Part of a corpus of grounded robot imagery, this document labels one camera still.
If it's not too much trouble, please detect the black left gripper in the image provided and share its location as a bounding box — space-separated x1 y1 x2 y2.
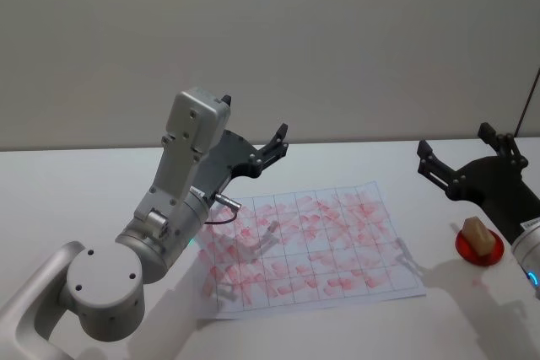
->
192 94 290 201

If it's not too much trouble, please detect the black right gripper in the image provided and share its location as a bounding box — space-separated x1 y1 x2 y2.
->
416 121 540 245

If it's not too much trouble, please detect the beige stamp block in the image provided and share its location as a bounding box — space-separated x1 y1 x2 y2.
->
462 216 496 256

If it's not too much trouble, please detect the round red ink dish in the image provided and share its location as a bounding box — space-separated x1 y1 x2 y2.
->
454 224 505 267

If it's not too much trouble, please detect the grid paper with red stamps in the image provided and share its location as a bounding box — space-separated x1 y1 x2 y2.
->
196 180 426 321

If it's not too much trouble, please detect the thin dark post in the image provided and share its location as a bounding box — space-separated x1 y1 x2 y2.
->
516 65 540 139

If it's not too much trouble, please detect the thin cable with silver plug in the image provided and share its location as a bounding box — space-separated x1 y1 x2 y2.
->
203 193 243 226

